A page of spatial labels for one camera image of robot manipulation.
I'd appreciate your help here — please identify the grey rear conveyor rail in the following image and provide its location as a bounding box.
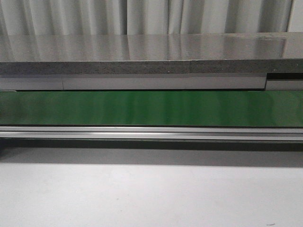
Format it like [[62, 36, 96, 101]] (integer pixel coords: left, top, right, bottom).
[[0, 73, 303, 91]]

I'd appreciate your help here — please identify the aluminium conveyor front rail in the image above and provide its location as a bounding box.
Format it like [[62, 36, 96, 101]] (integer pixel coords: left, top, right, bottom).
[[0, 126, 303, 141]]

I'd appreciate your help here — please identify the green conveyor belt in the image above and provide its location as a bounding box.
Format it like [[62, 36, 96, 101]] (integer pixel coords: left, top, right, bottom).
[[0, 91, 303, 127]]

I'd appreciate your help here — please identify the white pleated curtain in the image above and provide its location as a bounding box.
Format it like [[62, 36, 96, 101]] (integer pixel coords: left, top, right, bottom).
[[0, 0, 303, 35]]

